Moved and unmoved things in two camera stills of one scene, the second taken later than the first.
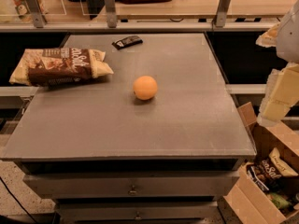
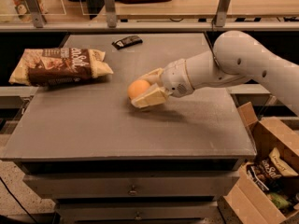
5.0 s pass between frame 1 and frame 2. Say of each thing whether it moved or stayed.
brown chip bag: stayed
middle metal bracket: stayed
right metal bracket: stayed
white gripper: moved
